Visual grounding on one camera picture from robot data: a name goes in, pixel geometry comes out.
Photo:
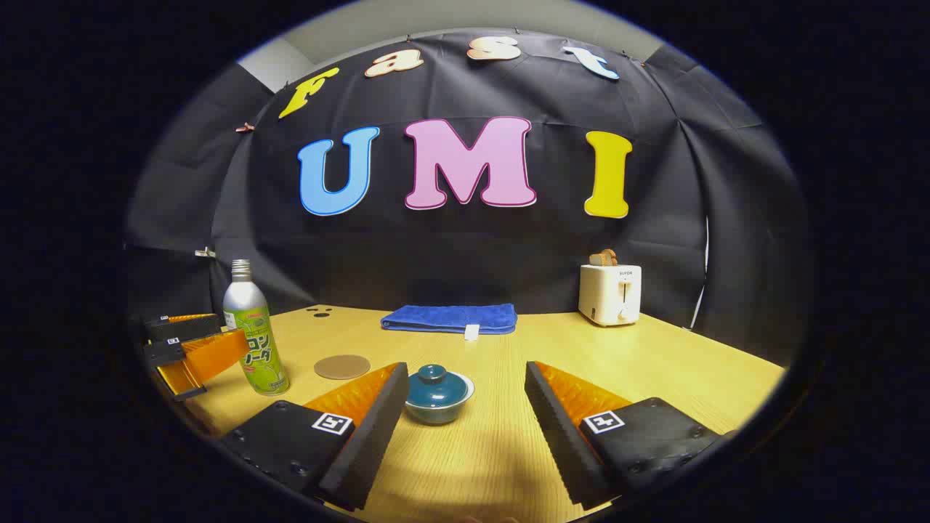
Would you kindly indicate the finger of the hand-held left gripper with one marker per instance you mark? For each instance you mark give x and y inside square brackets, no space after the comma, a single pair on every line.
[163,353]
[182,327]

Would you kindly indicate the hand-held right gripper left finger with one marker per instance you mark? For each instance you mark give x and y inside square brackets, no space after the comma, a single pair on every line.
[370,443]

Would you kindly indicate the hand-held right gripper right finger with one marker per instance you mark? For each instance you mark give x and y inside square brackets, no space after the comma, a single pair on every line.
[556,436]

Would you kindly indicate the silver green water bottle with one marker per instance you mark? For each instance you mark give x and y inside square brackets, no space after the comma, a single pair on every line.
[251,334]

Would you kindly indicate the teal teacup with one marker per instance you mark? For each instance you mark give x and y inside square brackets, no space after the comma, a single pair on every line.
[436,412]

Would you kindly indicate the round brown coaster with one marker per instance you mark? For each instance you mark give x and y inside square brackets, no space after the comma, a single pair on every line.
[341,367]

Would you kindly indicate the teal teacup lid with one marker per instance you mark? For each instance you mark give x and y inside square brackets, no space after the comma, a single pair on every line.
[436,388]

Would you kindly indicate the silver metal clip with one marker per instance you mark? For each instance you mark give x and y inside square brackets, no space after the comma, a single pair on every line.
[205,253]

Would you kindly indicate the white toaster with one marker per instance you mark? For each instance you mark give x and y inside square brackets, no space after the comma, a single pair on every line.
[607,298]

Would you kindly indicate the folded blue towel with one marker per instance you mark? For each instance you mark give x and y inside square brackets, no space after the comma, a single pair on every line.
[450,318]

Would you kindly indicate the bread slice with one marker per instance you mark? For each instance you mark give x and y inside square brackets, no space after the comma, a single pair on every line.
[603,258]

